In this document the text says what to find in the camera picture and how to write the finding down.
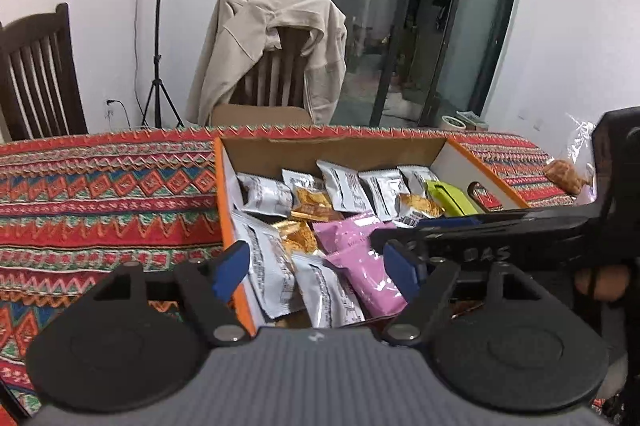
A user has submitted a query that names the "pile of white snack packets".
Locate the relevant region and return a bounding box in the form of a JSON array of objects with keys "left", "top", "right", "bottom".
[{"left": 231, "top": 160, "right": 442, "bottom": 332}]

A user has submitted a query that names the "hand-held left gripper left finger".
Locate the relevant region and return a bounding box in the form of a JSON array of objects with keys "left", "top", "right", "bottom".
[{"left": 95, "top": 240, "right": 251, "bottom": 347}]

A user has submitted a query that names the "red patterned tablecloth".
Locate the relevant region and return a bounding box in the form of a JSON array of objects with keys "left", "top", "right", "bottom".
[{"left": 0, "top": 123, "right": 601, "bottom": 426}]

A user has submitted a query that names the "orange-edged cardboard box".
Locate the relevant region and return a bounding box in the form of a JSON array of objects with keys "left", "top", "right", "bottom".
[{"left": 214, "top": 136, "right": 531, "bottom": 343}]

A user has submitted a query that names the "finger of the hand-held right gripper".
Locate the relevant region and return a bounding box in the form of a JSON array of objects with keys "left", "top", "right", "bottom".
[
  {"left": 370, "top": 228, "right": 431, "bottom": 259},
  {"left": 414, "top": 204, "right": 594, "bottom": 237}
]

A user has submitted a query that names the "clear orange snack packet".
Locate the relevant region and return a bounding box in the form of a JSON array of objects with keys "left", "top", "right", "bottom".
[
  {"left": 395, "top": 193, "right": 446, "bottom": 229},
  {"left": 544, "top": 113, "right": 598, "bottom": 197},
  {"left": 291, "top": 187, "right": 335, "bottom": 223},
  {"left": 274, "top": 220, "right": 320, "bottom": 259}
]

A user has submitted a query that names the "black tripod stand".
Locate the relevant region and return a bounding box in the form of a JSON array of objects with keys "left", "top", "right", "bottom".
[{"left": 140, "top": 0, "right": 185, "bottom": 129}]

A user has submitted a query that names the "dark wooden chair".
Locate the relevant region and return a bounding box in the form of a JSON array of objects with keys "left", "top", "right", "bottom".
[{"left": 0, "top": 3, "right": 89, "bottom": 141}]

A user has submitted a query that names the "person's right hand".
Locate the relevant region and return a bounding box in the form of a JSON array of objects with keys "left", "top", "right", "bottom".
[{"left": 574, "top": 263, "right": 632, "bottom": 303}]

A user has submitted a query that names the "wooden chair with tan seat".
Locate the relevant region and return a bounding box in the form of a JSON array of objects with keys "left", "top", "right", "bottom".
[{"left": 210, "top": 26, "right": 314, "bottom": 127}]

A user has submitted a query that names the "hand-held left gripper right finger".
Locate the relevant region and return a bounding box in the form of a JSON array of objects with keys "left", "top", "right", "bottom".
[{"left": 382, "top": 240, "right": 544, "bottom": 348}]

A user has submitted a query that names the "chair with beige jacket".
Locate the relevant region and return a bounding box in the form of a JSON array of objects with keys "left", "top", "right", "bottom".
[{"left": 185, "top": 0, "right": 348, "bottom": 125}]

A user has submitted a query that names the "lime green snack packet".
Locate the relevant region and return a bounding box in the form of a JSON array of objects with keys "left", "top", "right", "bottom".
[{"left": 424, "top": 180, "right": 482, "bottom": 217}]

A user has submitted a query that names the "pink snack packet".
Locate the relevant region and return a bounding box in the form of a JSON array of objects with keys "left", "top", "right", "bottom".
[
  {"left": 324, "top": 246, "right": 412, "bottom": 320},
  {"left": 312, "top": 212, "right": 396, "bottom": 257}
]

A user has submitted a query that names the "black-framed glass sliding door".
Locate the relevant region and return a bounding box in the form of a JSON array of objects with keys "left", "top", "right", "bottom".
[{"left": 229, "top": 0, "right": 531, "bottom": 129}]

